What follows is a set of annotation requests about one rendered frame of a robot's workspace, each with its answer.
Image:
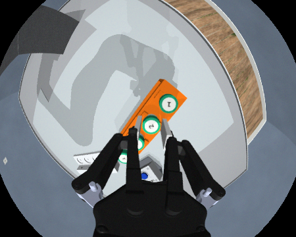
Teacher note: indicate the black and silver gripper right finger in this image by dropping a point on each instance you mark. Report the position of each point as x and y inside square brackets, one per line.
[206, 190]

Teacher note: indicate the white tray with round nests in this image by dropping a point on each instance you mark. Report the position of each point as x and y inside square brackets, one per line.
[85, 161]

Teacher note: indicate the orange tube rack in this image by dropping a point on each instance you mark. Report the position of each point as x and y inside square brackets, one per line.
[150, 105]

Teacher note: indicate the light grey bench mat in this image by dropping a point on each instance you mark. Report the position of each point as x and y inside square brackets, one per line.
[112, 73]

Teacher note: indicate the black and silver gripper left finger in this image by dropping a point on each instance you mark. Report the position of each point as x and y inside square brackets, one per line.
[90, 184]

